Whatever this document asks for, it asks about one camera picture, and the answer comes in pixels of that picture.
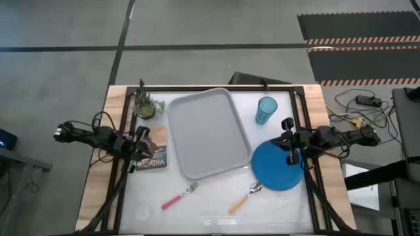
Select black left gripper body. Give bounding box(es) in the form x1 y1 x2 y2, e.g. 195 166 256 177
114 133 154 162

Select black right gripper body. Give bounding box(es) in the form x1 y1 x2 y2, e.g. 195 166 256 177
270 130 313 153

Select pink-handled metal fork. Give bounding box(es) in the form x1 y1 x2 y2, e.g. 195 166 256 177
161 182 199 210

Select orange-handled metal spoon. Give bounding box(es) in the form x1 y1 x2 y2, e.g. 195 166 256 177
228 182 264 216

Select blue round plate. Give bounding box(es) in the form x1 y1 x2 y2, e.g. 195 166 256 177
251 140 305 191

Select blue translucent plastic cup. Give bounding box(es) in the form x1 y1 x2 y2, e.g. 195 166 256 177
255 96 278 126

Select grey plastic tray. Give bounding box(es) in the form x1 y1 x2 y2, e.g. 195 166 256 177
167 87 253 180

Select small potted green plant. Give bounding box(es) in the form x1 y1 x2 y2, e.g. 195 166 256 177
133 78 166 120

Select black chair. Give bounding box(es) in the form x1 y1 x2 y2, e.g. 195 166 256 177
228 71 292 87

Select black power adapter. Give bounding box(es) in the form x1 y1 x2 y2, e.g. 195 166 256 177
356 94 383 107

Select white paper sheet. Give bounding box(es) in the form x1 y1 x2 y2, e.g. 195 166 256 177
342 163 381 211

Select black floor mat striped edge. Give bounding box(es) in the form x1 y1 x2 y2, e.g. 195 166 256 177
297 11 420 46
306 45 420 87

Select grey side table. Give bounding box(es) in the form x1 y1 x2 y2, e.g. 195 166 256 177
0 147 53 174

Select black device blue light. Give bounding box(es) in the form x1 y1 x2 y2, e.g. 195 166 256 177
0 128 18 151

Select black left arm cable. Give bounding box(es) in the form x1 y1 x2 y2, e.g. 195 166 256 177
91 111 116 132

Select black aluminium table frame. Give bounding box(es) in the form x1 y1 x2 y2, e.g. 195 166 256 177
81 85 354 235

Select tangled floor cables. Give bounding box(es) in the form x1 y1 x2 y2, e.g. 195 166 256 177
325 88 405 146

